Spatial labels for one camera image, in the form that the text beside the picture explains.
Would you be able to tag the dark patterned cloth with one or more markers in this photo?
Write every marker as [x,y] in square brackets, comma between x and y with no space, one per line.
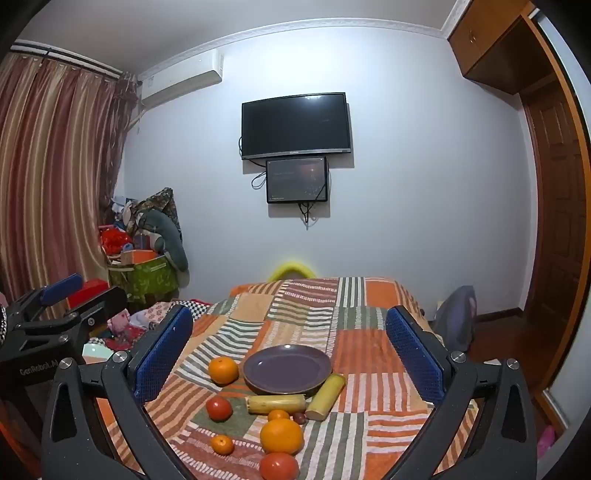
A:
[161,201]

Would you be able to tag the striped patchwork blanket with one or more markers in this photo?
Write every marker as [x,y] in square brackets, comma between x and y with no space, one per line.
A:
[360,332]

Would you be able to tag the striped red curtain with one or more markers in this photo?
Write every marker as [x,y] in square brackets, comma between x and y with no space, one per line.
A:
[55,175]

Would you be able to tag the orange box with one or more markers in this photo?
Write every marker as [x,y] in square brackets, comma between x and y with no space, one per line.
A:
[137,256]

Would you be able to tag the purple plate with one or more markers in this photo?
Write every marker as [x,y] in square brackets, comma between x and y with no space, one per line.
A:
[286,369]

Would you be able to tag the red box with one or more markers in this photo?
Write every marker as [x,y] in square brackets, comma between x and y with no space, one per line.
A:
[94,288]

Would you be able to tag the orange with black sticker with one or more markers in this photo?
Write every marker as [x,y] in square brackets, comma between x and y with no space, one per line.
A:
[223,370]

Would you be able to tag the yellow round object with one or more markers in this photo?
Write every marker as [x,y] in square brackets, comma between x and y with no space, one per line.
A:
[291,268]

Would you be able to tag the pale teal bowl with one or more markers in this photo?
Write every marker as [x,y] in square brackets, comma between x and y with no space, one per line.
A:
[98,354]

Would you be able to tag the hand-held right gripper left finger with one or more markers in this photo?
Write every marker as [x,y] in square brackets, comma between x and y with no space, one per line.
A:
[164,357]

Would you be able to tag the grey bag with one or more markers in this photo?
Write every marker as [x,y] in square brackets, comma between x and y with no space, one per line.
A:
[455,318]

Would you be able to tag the red plastic bag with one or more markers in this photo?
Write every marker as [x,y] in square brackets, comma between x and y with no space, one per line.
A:
[114,240]

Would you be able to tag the large orange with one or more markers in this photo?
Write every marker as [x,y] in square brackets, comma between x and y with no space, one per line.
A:
[281,436]

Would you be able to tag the small tangerine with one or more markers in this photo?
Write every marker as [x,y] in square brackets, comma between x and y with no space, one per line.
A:
[278,415]
[222,444]

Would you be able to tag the wooden overhead cabinet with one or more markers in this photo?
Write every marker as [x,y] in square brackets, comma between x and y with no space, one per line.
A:
[494,41]

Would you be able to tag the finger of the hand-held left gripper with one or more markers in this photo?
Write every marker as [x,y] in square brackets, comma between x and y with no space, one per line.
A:
[104,302]
[60,288]

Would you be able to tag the wooden door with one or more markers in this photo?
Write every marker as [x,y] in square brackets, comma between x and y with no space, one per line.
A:
[554,207]

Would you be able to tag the pink toy figure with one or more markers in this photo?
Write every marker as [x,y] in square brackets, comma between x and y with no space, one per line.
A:
[121,321]

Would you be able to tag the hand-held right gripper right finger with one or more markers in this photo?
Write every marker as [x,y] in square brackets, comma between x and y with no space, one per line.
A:
[413,357]

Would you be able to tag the yellow sugarcane piece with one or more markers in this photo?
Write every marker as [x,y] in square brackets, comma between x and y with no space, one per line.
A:
[325,396]
[277,403]

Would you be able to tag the white air conditioner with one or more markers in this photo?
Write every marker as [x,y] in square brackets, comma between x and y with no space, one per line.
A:
[182,76]

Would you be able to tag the black wall television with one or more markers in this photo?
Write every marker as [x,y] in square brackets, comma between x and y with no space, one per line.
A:
[295,124]

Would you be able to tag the curtain rail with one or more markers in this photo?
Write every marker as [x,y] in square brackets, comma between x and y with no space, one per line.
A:
[69,57]

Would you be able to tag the checkered cloth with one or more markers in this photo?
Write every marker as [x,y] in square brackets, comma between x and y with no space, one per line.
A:
[196,308]

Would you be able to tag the small black wall monitor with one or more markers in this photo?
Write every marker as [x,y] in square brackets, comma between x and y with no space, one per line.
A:
[297,179]

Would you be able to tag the red tomato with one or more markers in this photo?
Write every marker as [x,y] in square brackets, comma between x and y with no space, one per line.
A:
[279,466]
[219,408]

